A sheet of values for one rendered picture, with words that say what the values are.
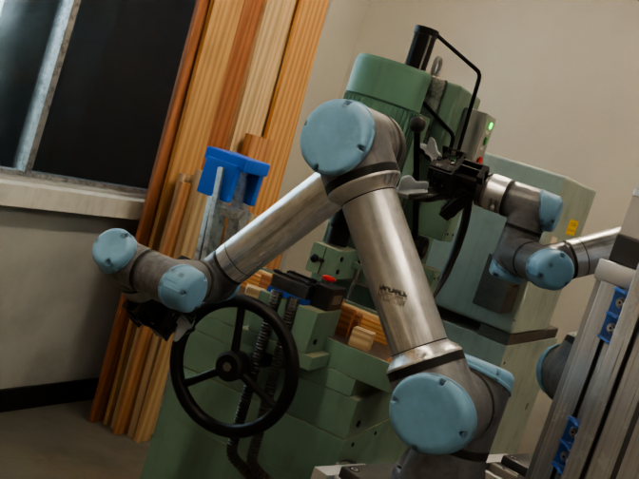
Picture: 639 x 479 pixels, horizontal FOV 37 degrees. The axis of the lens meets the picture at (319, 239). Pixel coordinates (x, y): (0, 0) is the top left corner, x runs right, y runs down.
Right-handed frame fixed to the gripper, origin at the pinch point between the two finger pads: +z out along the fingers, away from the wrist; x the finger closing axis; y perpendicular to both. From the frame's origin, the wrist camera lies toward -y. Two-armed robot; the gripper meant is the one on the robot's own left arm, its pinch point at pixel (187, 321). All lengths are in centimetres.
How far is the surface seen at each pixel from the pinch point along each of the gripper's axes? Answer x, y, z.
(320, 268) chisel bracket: 7.7, -29.7, 24.2
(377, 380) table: 32.7, -11.1, 22.6
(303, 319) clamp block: 16.9, -13.0, 9.9
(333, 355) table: 21.8, -11.8, 21.6
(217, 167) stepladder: -65, -66, 75
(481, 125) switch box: 21, -83, 32
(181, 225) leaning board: -97, -60, 125
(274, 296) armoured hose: 9.8, -14.0, 7.3
